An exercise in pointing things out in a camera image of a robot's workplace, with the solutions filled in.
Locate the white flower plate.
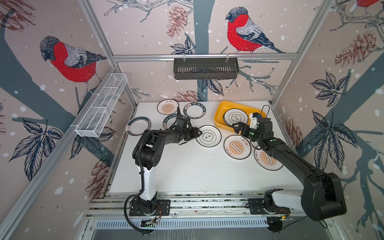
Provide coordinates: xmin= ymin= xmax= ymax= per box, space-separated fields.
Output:
xmin=223 ymin=109 xmax=249 ymax=126
xmin=197 ymin=125 xmax=222 ymax=148

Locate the white flower plate front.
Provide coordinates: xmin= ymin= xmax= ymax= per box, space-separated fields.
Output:
xmin=223 ymin=109 xmax=249 ymax=126

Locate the orange sunburst plate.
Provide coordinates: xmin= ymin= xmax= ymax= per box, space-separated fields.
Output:
xmin=224 ymin=135 xmax=252 ymax=160
xmin=157 ymin=99 xmax=179 ymax=116
xmin=254 ymin=148 xmax=283 ymax=171

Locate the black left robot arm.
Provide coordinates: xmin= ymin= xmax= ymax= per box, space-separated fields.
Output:
xmin=131 ymin=117 xmax=203 ymax=215

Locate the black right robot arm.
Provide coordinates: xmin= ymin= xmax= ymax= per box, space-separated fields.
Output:
xmin=232 ymin=118 xmax=347 ymax=221

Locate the yellow plastic bin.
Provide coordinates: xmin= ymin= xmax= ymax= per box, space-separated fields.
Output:
xmin=214 ymin=101 xmax=270 ymax=133

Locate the green lettered plate middle left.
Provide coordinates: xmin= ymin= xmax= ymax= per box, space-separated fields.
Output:
xmin=163 ymin=114 xmax=178 ymax=130

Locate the green lettered plate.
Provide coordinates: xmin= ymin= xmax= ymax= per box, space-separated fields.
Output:
xmin=163 ymin=114 xmax=178 ymax=130
xmin=183 ymin=102 xmax=206 ymax=120

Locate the green lettered plate back centre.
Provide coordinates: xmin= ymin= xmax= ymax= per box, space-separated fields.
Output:
xmin=183 ymin=102 xmax=206 ymax=120

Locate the green rimmed plate far left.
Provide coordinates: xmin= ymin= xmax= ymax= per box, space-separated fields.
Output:
xmin=126 ymin=117 xmax=152 ymax=136

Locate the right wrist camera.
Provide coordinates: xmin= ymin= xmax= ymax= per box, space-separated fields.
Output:
xmin=250 ymin=113 xmax=261 ymax=129

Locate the black hanging wire basket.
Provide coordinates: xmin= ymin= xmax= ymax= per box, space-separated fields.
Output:
xmin=174 ymin=58 xmax=239 ymax=80

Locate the left black cable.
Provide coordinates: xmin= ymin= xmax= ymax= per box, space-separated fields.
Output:
xmin=123 ymin=164 xmax=157 ymax=235

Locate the black cable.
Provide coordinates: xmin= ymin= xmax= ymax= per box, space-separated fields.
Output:
xmin=278 ymin=214 xmax=328 ymax=231
xmin=123 ymin=164 xmax=157 ymax=235

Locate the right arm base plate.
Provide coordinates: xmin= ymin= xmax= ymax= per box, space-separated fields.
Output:
xmin=245 ymin=198 xmax=291 ymax=215

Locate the horizontal aluminium frame bar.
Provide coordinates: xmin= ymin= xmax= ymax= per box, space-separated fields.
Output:
xmin=113 ymin=53 xmax=298 ymax=63

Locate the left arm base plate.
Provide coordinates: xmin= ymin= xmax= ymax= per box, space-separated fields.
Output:
xmin=129 ymin=199 xmax=171 ymax=217

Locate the white mesh wire shelf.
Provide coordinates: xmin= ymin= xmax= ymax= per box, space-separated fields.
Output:
xmin=75 ymin=73 xmax=128 ymax=138

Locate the right black cable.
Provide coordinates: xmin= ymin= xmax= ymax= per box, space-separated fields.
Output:
xmin=278 ymin=214 xmax=328 ymax=231

